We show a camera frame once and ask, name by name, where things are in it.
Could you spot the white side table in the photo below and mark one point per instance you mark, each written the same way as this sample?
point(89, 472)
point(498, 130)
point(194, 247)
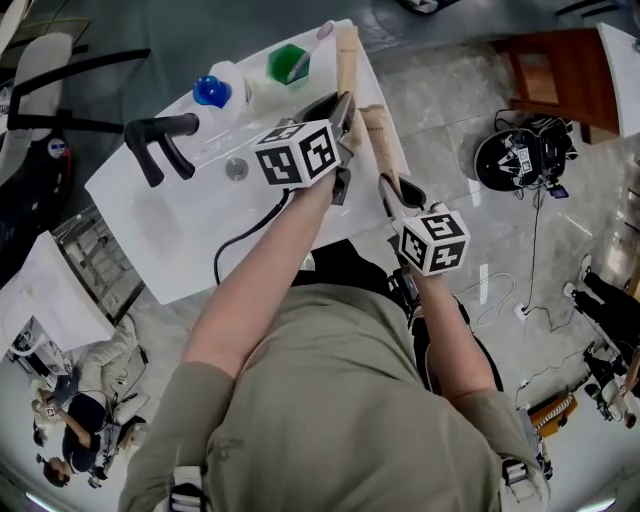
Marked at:
point(45, 295)

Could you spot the small purple screen device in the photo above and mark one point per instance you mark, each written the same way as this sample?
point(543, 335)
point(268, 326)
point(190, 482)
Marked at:
point(558, 191)

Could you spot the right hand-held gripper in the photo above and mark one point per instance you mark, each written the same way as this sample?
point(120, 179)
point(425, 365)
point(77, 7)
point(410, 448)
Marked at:
point(432, 242)

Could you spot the black faucet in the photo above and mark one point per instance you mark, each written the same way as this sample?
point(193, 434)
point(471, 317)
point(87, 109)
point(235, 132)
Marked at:
point(150, 140)

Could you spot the person's left forearm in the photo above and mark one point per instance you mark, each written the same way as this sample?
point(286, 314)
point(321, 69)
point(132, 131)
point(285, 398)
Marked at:
point(260, 280)

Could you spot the white power strip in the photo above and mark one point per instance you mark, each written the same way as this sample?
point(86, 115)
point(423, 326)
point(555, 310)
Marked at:
point(521, 310)

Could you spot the wooden cabinet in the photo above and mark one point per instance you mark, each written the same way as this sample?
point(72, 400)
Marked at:
point(555, 75)

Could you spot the metal sink drain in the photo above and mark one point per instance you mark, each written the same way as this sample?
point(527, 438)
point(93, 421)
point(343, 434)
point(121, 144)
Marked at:
point(237, 168)

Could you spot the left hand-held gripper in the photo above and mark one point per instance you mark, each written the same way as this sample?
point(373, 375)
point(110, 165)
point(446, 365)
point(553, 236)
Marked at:
point(295, 155)

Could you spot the black belt pack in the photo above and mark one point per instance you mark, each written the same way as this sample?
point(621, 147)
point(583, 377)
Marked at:
point(404, 290)

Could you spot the person's right forearm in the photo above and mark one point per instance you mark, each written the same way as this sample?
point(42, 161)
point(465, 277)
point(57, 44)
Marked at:
point(450, 340)

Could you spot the white cabinet top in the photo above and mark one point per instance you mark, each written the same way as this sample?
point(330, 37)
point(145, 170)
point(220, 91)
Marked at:
point(622, 75)

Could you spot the white office chair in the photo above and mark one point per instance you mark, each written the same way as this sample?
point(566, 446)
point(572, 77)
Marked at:
point(35, 75)

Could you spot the green cup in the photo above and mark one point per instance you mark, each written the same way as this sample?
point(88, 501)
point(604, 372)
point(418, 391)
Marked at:
point(282, 62)

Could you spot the person's olive shirt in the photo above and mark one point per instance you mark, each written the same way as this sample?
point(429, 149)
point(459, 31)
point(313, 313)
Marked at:
point(330, 415)

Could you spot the white bottle with blue cap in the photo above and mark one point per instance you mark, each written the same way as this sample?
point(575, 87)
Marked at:
point(212, 92)

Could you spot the black round equipment bag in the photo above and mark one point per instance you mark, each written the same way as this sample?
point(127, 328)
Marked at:
point(520, 155)

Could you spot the orange box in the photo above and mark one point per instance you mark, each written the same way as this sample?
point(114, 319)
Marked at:
point(552, 415)

